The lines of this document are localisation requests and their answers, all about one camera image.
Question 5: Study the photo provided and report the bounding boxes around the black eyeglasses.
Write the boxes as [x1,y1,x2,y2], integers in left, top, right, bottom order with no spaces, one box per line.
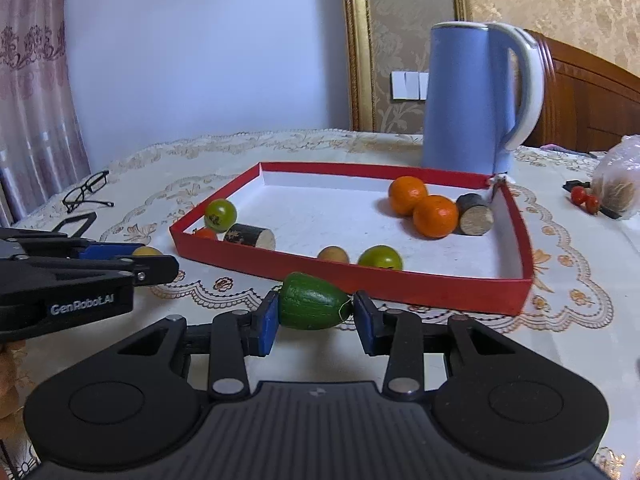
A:
[62,170,114,214]

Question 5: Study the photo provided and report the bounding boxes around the yellow-green fruit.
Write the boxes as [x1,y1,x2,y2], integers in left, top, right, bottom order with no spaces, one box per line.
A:
[317,245,350,264]

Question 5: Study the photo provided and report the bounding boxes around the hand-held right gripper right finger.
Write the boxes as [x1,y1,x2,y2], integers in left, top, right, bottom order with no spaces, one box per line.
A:
[352,290,511,402]

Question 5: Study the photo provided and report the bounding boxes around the red shallow cardboard box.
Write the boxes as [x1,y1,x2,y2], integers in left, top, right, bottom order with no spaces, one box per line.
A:
[169,161,535,317]

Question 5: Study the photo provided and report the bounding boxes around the clear plastic bag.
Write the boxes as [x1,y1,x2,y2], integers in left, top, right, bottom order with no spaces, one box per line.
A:
[590,135,640,221]

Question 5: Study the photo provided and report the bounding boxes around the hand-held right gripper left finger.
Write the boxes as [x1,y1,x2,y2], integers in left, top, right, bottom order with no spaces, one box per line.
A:
[122,290,281,402]

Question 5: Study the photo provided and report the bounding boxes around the dark sugarcane piece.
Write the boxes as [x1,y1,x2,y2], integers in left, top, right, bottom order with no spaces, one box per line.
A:
[223,223,276,251]
[455,193,495,236]

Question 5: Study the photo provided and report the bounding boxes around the green tomato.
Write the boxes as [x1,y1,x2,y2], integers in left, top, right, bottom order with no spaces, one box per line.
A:
[357,245,404,271]
[204,199,238,232]

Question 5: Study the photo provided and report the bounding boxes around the person's left hand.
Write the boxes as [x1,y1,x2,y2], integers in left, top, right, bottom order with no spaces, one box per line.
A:
[0,342,21,418]

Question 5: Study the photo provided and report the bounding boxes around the green oval fruit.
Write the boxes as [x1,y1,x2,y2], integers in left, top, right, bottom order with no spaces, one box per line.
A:
[278,272,354,331]

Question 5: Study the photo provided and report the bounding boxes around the wooden headboard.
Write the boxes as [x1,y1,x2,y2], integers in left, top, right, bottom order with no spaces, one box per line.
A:
[525,30,640,153]

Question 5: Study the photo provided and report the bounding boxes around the white wall switch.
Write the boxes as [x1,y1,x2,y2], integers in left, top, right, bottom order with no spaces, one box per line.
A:
[390,71,431,101]

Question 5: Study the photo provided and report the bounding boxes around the orange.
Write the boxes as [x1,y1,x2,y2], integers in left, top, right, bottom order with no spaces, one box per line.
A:
[388,176,429,217]
[413,194,460,239]

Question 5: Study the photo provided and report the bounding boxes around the pink patterned curtain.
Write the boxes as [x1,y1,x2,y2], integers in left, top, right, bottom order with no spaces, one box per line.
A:
[0,0,93,228]

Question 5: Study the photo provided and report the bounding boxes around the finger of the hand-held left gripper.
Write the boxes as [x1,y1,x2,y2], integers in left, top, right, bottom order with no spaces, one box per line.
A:
[0,212,133,262]
[20,255,180,288]

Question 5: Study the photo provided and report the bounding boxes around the blue electric kettle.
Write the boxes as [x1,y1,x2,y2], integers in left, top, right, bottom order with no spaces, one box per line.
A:
[420,21,545,175]

